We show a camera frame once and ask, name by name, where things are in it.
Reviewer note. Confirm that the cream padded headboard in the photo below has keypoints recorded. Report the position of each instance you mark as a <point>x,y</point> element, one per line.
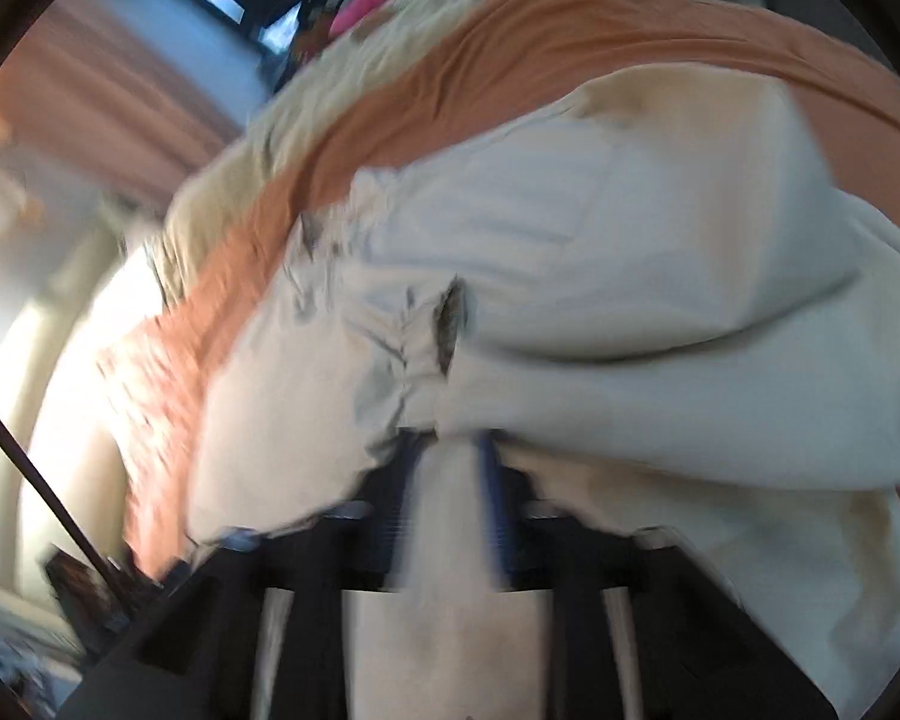
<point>53,400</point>

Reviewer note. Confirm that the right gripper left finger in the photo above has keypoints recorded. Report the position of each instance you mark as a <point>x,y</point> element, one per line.
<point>260,624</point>

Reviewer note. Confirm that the pink curtain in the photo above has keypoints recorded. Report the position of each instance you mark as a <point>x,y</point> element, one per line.
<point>81,87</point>

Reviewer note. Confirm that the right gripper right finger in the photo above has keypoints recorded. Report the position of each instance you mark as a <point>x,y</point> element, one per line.
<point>634,626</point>

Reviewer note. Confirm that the orange blanket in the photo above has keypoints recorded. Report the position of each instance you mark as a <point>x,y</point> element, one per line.
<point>506,58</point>

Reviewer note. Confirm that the beige duvet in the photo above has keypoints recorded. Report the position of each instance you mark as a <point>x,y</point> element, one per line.
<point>210,201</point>

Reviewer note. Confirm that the large white jacket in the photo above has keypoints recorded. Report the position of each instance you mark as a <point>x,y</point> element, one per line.
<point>655,291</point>

